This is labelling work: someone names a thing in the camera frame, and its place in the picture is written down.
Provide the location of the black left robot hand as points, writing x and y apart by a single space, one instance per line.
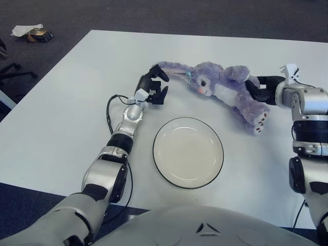
143 82

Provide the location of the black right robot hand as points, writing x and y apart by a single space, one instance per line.
266 87

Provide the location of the purple plush bunny doll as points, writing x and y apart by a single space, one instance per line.
230 94

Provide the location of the white plate with black rim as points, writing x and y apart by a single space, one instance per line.
188 153

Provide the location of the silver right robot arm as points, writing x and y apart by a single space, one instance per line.
307 102

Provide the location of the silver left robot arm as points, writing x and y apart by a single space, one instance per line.
102 174

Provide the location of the black office chair base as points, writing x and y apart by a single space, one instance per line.
12 67

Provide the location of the crumpled white paper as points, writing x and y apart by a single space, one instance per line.
21 29

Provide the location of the white desk edge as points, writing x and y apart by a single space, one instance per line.
6 98

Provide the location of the grey robot torso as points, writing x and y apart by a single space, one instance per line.
205 230

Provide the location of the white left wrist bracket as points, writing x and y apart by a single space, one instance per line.
141 94

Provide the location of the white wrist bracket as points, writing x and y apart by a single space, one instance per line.
141 94
290 70

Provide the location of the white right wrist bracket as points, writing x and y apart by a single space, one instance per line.
290 70

